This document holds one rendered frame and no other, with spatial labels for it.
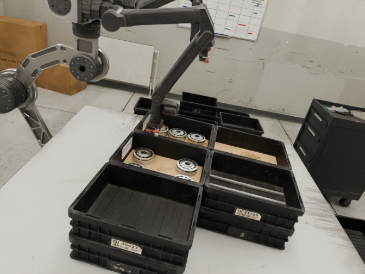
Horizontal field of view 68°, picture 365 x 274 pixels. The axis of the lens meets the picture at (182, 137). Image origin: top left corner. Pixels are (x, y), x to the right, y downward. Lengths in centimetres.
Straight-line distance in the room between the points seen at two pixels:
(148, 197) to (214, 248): 34
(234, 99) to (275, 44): 100
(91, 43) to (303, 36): 350
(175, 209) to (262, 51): 357
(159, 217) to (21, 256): 48
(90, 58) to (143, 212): 84
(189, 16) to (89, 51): 62
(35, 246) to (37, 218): 13
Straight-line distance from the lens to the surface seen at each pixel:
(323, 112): 269
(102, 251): 99
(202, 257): 115
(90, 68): 152
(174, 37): 429
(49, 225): 122
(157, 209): 109
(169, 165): 133
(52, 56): 172
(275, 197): 135
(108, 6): 122
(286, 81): 462
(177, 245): 87
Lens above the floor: 158
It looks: 28 degrees down
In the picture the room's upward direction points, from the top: 12 degrees clockwise
